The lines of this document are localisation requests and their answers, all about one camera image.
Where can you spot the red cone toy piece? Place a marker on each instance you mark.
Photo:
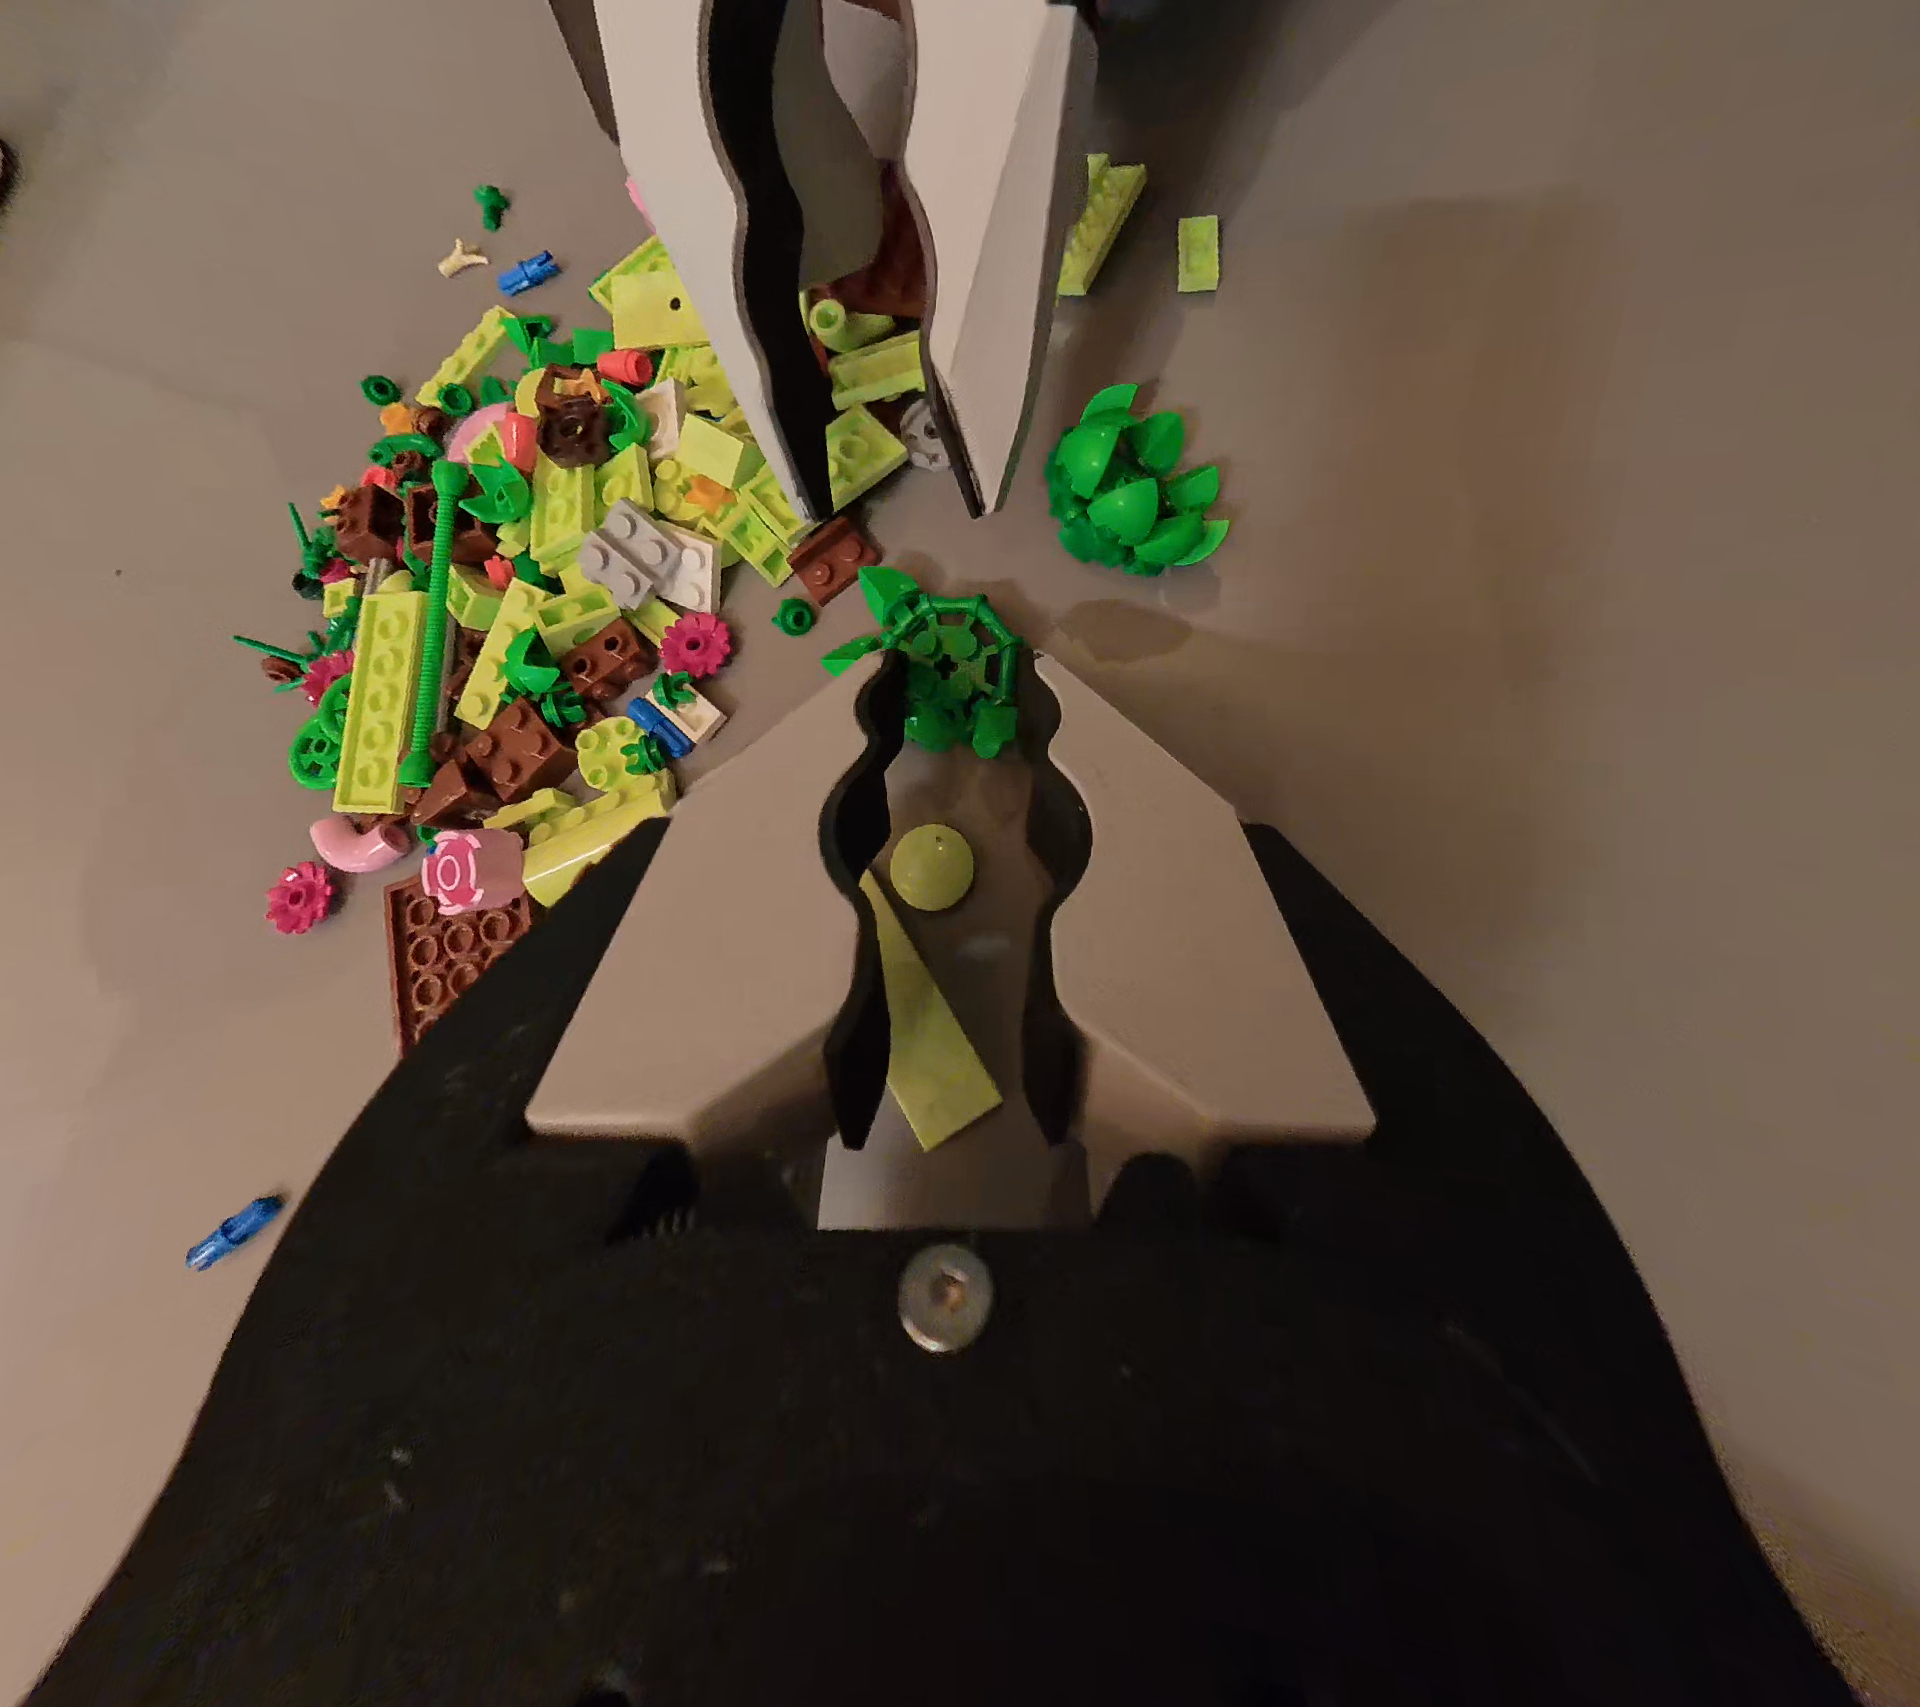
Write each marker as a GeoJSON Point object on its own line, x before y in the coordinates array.
{"type": "Point", "coordinates": [518, 441]}

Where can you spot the narrow lime toy plate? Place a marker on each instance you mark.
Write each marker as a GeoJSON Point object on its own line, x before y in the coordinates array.
{"type": "Point", "coordinates": [465, 357]}

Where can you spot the green toy wheel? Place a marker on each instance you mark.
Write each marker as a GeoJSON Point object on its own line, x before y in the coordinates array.
{"type": "Point", "coordinates": [314, 749]}

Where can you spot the small green stud piece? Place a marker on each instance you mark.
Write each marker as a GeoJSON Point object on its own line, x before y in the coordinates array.
{"type": "Point", "coordinates": [490, 203]}

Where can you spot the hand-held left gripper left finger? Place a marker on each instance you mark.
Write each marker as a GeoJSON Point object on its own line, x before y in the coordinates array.
{"type": "Point", "coordinates": [691, 973]}

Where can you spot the magenta flower toy piece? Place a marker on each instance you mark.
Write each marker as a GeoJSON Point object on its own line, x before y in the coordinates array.
{"type": "Point", "coordinates": [300, 899]}

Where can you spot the blue toy pin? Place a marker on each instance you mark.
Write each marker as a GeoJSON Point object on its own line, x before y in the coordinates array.
{"type": "Point", "coordinates": [529, 271]}
{"type": "Point", "coordinates": [232, 1231]}

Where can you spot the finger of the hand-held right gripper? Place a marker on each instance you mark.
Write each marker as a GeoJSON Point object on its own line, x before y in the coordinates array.
{"type": "Point", "coordinates": [660, 87]}
{"type": "Point", "coordinates": [991, 87]}

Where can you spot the small lime toy plate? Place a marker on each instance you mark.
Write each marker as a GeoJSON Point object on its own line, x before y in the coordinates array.
{"type": "Point", "coordinates": [1196, 253]}

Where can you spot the lime ridged toy brick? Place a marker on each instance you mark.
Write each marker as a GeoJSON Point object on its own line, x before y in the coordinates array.
{"type": "Point", "coordinates": [1102, 223]}

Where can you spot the pink arch toy piece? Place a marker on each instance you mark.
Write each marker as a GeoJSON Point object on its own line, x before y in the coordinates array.
{"type": "Point", "coordinates": [473, 433]}

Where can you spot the tan twig toy piece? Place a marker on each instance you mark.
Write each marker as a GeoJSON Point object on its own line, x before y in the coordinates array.
{"type": "Point", "coordinates": [462, 261]}

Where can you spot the brown toy brick plate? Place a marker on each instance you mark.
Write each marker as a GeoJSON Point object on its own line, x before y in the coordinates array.
{"type": "Point", "coordinates": [892, 267]}
{"type": "Point", "coordinates": [451, 965]}

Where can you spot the pile of small toy bricks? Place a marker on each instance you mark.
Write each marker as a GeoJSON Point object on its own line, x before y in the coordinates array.
{"type": "Point", "coordinates": [571, 569]}

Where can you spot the green leafy brick plant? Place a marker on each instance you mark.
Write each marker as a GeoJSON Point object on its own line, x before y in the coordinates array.
{"type": "Point", "coordinates": [939, 673]}

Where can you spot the lime face print tile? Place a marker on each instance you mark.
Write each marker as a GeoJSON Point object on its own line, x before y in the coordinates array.
{"type": "Point", "coordinates": [645, 305]}

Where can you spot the pink printed round tile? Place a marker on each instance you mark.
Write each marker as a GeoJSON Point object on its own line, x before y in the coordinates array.
{"type": "Point", "coordinates": [473, 871]}

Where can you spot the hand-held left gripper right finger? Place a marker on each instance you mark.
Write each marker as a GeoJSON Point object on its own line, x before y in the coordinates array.
{"type": "Point", "coordinates": [1215, 973]}

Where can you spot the green leaf cluster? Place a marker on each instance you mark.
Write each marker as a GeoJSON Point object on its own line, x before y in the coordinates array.
{"type": "Point", "coordinates": [1133, 477]}

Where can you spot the pink curved toy tube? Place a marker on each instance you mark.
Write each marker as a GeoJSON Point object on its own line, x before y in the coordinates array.
{"type": "Point", "coordinates": [360, 845]}

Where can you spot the long wide lime plate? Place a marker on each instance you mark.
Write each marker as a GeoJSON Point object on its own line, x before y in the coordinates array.
{"type": "Point", "coordinates": [382, 703]}

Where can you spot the green toy stem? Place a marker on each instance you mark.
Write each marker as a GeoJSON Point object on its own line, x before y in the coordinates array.
{"type": "Point", "coordinates": [435, 629]}

